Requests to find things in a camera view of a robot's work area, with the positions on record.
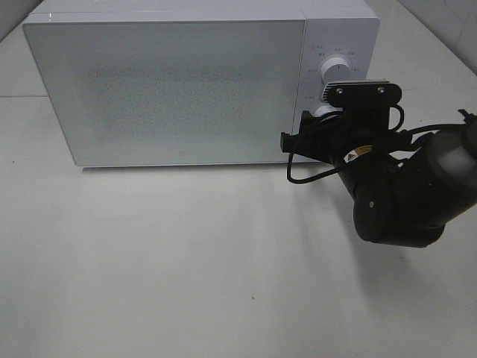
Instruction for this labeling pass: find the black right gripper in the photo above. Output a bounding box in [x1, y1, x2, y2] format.
[280, 107, 390, 167]

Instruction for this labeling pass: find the white microwave knob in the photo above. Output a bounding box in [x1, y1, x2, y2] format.
[313, 104, 337, 118]
[320, 54, 352, 84]

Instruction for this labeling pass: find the white microwave door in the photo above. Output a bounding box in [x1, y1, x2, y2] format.
[24, 21, 304, 167]

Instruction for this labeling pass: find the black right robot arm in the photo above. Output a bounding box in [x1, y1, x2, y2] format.
[280, 109, 476, 248]

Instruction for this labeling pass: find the white microwave oven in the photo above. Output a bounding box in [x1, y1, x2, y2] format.
[22, 1, 380, 167]

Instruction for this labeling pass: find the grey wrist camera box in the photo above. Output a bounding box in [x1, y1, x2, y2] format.
[321, 80, 402, 109]

